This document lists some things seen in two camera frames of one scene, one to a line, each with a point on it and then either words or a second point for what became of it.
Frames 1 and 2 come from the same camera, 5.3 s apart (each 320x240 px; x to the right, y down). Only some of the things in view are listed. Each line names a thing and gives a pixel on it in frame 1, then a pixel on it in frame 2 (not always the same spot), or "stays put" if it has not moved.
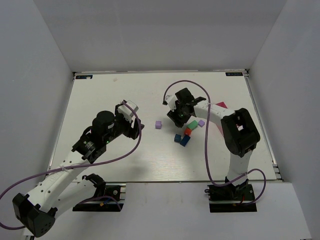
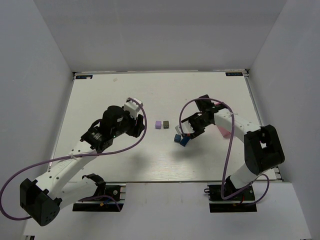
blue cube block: (177, 138) stays put
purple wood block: (158, 125) stays put
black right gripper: (178, 117) to (196, 123)
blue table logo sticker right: (234, 74) stays put
